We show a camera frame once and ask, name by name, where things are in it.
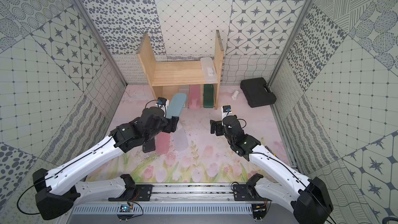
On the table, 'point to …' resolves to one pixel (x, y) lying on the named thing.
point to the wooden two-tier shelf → (166, 76)
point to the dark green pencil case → (208, 100)
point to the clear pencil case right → (209, 69)
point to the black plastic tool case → (257, 92)
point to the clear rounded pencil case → (181, 142)
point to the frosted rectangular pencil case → (184, 89)
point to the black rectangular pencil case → (149, 145)
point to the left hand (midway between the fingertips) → (171, 113)
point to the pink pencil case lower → (194, 97)
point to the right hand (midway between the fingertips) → (220, 121)
